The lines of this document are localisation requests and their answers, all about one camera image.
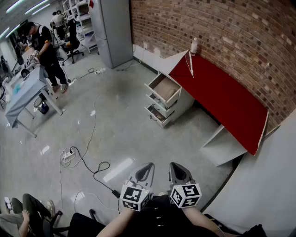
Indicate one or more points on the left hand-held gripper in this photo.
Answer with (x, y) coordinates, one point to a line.
(133, 196)

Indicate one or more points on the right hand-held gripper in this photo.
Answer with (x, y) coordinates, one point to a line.
(185, 195)

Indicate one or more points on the person's left forearm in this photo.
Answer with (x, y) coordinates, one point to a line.
(115, 222)

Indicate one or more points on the person's right forearm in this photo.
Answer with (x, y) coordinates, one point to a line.
(199, 220)

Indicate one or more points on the white desk with red top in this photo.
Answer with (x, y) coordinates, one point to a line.
(219, 97)

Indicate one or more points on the black power adapter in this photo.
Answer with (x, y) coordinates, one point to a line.
(116, 193)

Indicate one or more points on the person's black clothing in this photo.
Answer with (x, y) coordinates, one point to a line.
(162, 217)

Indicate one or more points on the white power strip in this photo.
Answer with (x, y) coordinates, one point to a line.
(67, 154)
(100, 71)

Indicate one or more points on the beige pouch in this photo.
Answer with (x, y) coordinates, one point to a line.
(170, 93)

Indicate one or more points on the black office chair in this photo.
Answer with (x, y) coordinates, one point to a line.
(74, 34)
(56, 216)

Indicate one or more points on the white table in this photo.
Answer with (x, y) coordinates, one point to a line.
(55, 100)

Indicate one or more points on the black mesh wastebasket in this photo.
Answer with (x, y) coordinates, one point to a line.
(41, 106)

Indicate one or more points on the clear plastic water bottle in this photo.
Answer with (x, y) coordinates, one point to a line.
(195, 46)

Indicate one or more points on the smartphone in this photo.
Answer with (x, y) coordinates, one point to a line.
(8, 203)

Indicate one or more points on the grey tablecloth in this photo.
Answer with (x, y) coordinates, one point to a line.
(23, 101)

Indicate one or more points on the tall grey cabinet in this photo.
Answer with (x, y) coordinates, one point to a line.
(113, 30)

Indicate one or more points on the white shelving unit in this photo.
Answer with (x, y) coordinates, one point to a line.
(86, 37)

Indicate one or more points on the ceiling light strip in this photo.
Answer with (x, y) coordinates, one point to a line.
(12, 30)
(37, 7)
(14, 6)
(4, 32)

